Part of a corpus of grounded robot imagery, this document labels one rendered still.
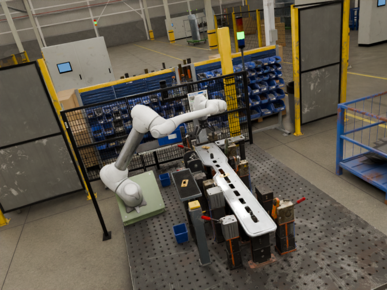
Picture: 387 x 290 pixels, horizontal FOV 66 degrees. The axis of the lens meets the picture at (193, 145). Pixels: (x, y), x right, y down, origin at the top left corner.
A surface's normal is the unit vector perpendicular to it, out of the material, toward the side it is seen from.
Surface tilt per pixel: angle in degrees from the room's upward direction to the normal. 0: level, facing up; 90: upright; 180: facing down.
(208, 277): 0
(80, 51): 90
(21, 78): 89
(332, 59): 91
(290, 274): 0
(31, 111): 91
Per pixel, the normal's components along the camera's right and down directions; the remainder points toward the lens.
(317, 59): 0.32, 0.37
